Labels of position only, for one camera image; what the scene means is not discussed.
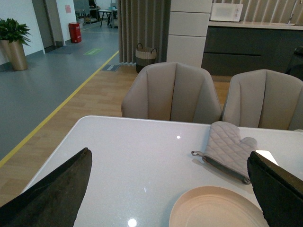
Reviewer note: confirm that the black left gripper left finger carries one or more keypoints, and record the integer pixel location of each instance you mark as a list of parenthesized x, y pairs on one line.
[(54, 201)]

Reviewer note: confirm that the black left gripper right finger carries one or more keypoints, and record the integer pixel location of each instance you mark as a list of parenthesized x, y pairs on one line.
[(278, 192)]

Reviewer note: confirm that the beige round plate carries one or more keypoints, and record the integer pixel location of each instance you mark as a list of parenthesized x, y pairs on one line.
[(211, 206)]

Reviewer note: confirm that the grey quilted oven mitt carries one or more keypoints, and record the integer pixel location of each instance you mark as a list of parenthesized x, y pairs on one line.
[(227, 151)]

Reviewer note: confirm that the right beige upholstered chair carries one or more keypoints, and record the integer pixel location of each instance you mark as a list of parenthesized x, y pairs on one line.
[(264, 99)]

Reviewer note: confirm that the beige upholstered chair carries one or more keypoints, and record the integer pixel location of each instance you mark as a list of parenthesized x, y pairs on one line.
[(172, 91), (264, 99)]

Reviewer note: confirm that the dark object behind chair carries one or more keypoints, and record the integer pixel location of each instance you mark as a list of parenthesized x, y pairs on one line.
[(295, 66)]

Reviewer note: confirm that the left beige upholstered chair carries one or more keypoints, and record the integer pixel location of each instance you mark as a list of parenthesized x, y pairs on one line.
[(172, 91)]

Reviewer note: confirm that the gold plant pot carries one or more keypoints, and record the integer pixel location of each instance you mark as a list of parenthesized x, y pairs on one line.
[(15, 54)]

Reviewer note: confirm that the dark grey kitchen counter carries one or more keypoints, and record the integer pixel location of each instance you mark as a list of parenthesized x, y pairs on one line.
[(230, 50)]

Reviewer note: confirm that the red bin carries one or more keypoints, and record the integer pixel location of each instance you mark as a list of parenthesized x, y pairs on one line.
[(74, 29)]

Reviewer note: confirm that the green potted plant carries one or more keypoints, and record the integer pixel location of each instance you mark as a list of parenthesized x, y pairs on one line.
[(12, 31)]

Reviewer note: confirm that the white microwave oven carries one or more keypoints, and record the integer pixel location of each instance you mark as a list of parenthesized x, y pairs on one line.
[(226, 12)]

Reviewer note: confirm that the distant desk with legs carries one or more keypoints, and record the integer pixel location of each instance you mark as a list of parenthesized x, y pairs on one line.
[(110, 16)]

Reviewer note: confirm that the white drawer cabinet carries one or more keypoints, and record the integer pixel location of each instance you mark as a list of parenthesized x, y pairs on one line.
[(188, 26)]

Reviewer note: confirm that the grey ribbed curtain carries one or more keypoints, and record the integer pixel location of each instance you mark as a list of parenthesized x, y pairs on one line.
[(145, 22)]

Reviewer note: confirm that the woven basket with handles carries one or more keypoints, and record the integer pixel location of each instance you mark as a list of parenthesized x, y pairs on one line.
[(144, 56)]

